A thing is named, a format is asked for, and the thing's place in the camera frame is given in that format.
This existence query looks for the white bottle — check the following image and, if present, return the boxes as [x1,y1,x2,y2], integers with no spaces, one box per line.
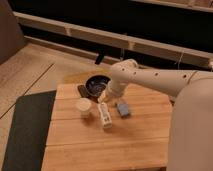
[98,103,112,129]

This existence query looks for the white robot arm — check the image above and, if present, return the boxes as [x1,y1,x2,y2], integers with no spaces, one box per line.
[106,59,213,171]

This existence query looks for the dark ceramic bowl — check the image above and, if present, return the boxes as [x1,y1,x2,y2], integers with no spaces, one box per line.
[85,75,110,97]

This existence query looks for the blue sponge block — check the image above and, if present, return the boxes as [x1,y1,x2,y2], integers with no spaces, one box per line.
[116,103,131,117]

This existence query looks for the dark coaster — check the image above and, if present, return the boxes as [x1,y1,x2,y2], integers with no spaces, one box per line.
[77,85,88,98]

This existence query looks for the white cup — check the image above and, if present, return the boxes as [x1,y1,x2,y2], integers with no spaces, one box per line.
[76,98,92,118]

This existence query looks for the black table leg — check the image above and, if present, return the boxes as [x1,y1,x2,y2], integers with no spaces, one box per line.
[95,51,105,65]

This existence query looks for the wooden board table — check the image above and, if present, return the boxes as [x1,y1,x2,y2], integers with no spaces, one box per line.
[42,84,171,171]

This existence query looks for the black floor mat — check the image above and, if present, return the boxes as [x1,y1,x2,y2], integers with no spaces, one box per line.
[1,90,56,171]

